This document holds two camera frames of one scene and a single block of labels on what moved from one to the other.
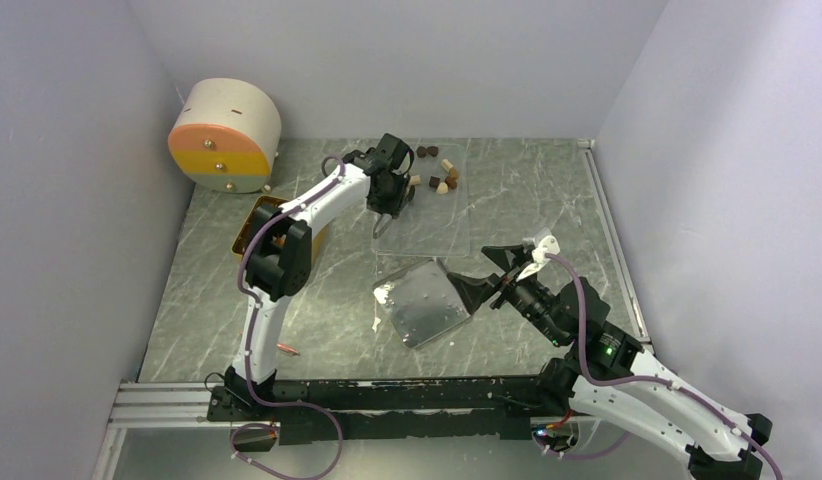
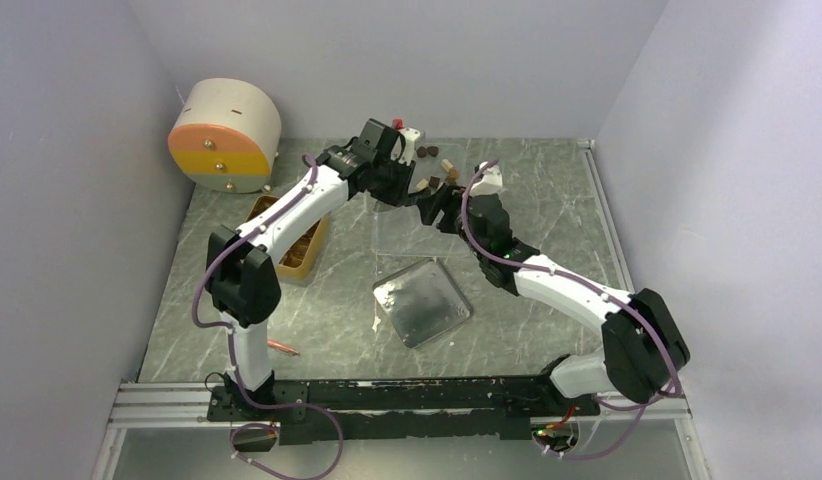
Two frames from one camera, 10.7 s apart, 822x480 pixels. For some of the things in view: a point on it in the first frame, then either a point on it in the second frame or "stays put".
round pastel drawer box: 226,136 stays put
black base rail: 387,411 stays put
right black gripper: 474,291 → 447,199
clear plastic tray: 435,222 stays put
